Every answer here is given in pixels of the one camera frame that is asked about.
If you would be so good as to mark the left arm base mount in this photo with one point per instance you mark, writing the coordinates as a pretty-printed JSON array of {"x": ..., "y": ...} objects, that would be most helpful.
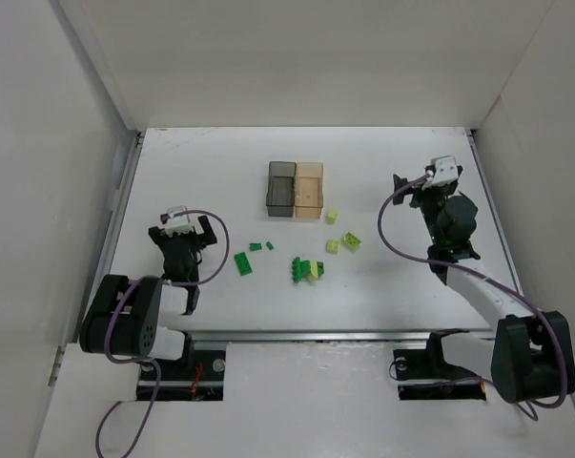
[{"x": 198, "y": 378}]

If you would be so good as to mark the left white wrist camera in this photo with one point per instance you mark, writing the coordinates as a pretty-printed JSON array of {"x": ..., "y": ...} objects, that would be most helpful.
[{"x": 176, "y": 221}]

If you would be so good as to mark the lime lego hollow brick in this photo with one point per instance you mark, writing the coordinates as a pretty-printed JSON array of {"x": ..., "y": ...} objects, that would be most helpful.
[{"x": 351, "y": 241}]

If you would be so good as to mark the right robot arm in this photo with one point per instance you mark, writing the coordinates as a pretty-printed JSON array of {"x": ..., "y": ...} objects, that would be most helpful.
[{"x": 530, "y": 358}]

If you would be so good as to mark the grey transparent container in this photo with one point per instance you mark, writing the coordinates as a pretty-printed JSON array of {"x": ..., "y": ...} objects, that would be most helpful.
[{"x": 280, "y": 197}]

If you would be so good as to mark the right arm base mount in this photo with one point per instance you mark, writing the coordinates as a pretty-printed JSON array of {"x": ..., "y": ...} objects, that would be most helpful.
[{"x": 423, "y": 374}]

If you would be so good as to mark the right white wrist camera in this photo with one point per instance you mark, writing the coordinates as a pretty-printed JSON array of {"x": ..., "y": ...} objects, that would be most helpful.
[{"x": 441, "y": 171}]

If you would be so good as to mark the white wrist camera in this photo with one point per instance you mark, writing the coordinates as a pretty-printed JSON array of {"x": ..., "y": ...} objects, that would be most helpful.
[
  {"x": 176, "y": 221},
  {"x": 441, "y": 171}
]

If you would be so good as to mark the dark green flat lego plate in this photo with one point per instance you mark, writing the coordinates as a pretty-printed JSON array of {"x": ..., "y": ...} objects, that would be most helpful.
[{"x": 243, "y": 265}]

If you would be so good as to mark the orange transparent container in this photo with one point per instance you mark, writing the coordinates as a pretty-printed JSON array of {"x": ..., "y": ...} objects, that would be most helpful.
[{"x": 309, "y": 190}]

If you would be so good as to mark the aluminium rail front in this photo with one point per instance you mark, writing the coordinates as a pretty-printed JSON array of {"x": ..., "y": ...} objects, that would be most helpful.
[{"x": 308, "y": 336}]

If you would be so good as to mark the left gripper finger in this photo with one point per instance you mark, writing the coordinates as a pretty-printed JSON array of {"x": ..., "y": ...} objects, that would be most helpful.
[
  {"x": 207, "y": 236},
  {"x": 156, "y": 234}
]

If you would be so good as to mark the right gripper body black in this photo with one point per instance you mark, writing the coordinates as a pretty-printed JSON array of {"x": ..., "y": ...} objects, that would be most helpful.
[{"x": 425, "y": 195}]

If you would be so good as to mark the dark green studded lego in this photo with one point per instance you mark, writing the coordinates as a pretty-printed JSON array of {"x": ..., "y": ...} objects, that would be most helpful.
[{"x": 299, "y": 269}]

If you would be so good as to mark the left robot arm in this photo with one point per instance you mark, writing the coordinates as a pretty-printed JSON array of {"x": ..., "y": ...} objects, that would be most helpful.
[{"x": 129, "y": 318}]

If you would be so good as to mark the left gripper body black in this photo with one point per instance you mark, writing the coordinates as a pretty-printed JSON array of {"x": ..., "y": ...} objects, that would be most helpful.
[{"x": 182, "y": 239}]

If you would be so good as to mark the lime lego square brick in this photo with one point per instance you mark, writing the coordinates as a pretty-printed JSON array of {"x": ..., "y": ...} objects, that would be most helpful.
[{"x": 333, "y": 246}]

